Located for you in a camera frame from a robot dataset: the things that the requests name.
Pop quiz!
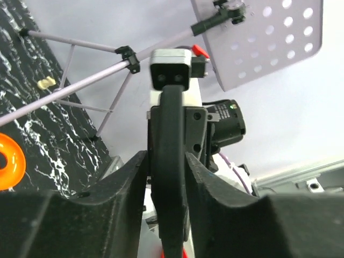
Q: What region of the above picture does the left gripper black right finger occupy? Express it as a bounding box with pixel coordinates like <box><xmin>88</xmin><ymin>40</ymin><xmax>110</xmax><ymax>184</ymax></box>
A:
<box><xmin>185</xmin><ymin>153</ymin><xmax>343</xmax><ymax>257</ymax></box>

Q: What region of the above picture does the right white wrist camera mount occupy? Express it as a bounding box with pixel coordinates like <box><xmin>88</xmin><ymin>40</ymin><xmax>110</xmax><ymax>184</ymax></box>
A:
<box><xmin>149</xmin><ymin>45</ymin><xmax>210</xmax><ymax>107</ymax></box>

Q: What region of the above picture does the red orange oval tray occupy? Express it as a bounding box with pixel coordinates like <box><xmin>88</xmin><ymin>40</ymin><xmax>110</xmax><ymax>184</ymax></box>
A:
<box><xmin>1</xmin><ymin>133</ymin><xmax>26</xmax><ymax>191</ymax></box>

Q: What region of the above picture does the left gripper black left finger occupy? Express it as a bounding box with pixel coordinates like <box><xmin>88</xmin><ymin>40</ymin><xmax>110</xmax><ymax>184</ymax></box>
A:
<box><xmin>1</xmin><ymin>151</ymin><xmax>148</xmax><ymax>257</ymax></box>

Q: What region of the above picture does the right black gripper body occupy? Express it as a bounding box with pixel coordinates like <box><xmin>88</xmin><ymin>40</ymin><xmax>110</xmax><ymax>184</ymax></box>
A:
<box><xmin>147</xmin><ymin>105</ymin><xmax>208</xmax><ymax>172</ymax></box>

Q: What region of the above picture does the lilac tripod stand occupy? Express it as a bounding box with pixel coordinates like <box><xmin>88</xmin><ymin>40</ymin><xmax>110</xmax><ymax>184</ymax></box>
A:
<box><xmin>0</xmin><ymin>0</ymin><xmax>247</xmax><ymax>142</ymax></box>

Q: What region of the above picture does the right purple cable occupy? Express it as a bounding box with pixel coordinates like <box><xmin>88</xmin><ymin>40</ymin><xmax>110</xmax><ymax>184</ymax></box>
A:
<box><xmin>217</xmin><ymin>152</ymin><xmax>253</xmax><ymax>194</ymax></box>

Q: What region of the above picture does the black phone case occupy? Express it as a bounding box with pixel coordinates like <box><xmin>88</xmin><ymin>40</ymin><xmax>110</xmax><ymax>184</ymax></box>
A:
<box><xmin>152</xmin><ymin>85</ymin><xmax>185</xmax><ymax>257</ymax></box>

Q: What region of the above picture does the cream small toy piece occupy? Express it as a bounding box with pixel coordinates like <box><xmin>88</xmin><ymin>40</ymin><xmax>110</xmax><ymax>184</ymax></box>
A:
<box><xmin>37</xmin><ymin>76</ymin><xmax>56</xmax><ymax>90</ymax></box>

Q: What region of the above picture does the perforated lilac panel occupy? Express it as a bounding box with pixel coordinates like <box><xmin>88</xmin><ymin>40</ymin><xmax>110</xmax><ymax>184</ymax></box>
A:
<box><xmin>202</xmin><ymin>0</ymin><xmax>324</xmax><ymax>91</ymax></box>

